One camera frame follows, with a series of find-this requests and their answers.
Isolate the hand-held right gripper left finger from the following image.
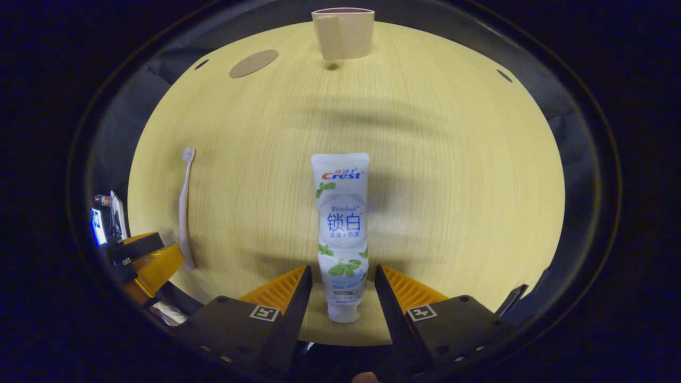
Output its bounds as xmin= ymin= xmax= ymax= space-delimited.
xmin=173 ymin=264 xmax=313 ymax=381

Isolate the pale pink toothbrush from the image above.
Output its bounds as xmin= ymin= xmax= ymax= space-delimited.
xmin=178 ymin=147 xmax=197 ymax=270

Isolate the cream cup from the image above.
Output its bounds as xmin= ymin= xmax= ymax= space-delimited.
xmin=311 ymin=7 xmax=376 ymax=61

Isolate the white toothpaste tube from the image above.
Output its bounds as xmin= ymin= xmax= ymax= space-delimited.
xmin=311 ymin=153 xmax=371 ymax=323

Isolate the white object with cable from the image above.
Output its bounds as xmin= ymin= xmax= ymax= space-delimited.
xmin=108 ymin=190 xmax=129 ymax=241

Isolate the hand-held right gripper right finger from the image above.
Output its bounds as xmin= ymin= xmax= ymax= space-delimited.
xmin=375 ymin=264 xmax=517 ymax=381

